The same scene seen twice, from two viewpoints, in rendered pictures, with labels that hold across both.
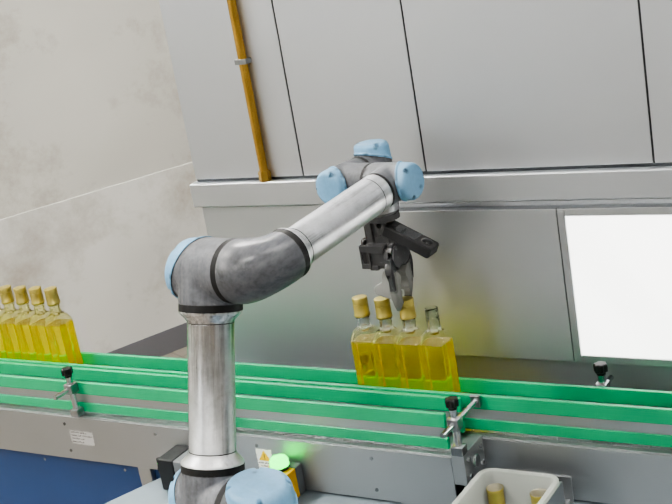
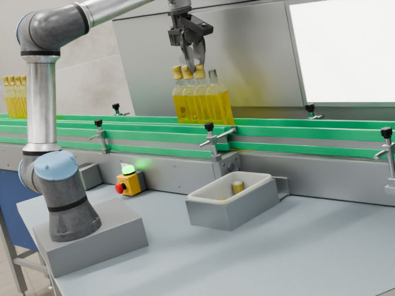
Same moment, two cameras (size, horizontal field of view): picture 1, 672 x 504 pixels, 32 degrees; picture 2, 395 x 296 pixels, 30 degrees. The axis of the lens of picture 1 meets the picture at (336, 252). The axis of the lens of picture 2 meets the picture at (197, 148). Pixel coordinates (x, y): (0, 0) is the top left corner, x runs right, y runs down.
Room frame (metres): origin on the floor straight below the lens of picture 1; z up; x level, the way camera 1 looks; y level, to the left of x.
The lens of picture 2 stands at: (0.00, -0.76, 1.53)
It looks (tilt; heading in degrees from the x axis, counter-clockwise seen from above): 15 degrees down; 16
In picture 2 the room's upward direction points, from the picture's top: 13 degrees counter-clockwise
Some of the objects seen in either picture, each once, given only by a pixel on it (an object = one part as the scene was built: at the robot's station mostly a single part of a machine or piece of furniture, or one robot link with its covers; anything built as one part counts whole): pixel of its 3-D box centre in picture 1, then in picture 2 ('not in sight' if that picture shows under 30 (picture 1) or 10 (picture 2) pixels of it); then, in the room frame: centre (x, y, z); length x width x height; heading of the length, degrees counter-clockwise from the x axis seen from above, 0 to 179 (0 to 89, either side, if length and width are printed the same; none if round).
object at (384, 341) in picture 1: (394, 372); (197, 115); (2.39, -0.08, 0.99); 0.06 x 0.06 x 0.21; 57
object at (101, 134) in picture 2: not in sight; (97, 138); (2.47, 0.34, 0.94); 0.07 x 0.04 x 0.13; 147
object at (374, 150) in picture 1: (373, 167); not in sight; (2.37, -0.11, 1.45); 0.09 x 0.08 x 0.11; 136
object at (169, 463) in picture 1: (182, 469); (86, 176); (2.51, 0.44, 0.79); 0.08 x 0.08 x 0.08; 57
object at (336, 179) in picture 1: (350, 181); not in sight; (2.29, -0.05, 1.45); 0.11 x 0.11 x 0.08; 46
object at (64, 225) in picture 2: not in sight; (71, 215); (1.83, 0.20, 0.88); 0.15 x 0.15 x 0.10
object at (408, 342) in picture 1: (417, 373); (208, 115); (2.36, -0.13, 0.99); 0.06 x 0.06 x 0.21; 57
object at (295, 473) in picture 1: (282, 483); (131, 183); (2.36, 0.21, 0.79); 0.07 x 0.07 x 0.07; 57
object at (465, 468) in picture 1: (469, 459); (227, 166); (2.19, -0.20, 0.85); 0.09 x 0.04 x 0.07; 147
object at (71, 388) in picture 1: (66, 396); not in sight; (2.72, 0.72, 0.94); 0.07 x 0.04 x 0.13; 147
